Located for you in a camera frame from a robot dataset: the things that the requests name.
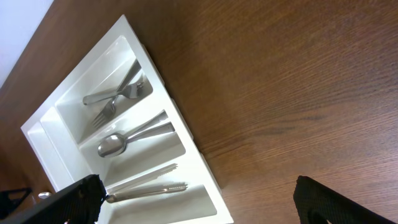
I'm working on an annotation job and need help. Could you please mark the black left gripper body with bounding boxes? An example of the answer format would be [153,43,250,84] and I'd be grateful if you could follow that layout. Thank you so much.
[1,187,32,218]

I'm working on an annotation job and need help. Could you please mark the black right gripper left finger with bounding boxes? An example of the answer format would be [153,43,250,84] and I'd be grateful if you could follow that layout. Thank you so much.
[1,174,106,224]

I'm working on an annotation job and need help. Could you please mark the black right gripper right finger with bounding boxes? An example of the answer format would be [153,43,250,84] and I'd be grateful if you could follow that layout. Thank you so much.
[293,175,395,224]

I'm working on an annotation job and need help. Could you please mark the small steel teaspoon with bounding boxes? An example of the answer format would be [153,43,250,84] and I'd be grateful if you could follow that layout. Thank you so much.
[38,192,52,199]

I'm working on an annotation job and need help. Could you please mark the steel serving tongs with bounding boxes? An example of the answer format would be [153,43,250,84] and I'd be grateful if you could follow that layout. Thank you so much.
[105,164,188,203]

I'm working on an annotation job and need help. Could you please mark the large steel spoon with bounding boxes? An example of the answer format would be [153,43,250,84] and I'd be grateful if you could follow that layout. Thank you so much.
[102,111,169,147]
[98,123,175,157]

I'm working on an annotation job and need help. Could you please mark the steel fork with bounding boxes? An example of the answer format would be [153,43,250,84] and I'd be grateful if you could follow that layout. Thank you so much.
[92,60,141,129]
[82,82,144,105]

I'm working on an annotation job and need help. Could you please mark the white plastic cutlery tray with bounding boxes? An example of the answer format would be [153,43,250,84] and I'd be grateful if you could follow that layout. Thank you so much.
[21,16,233,223]

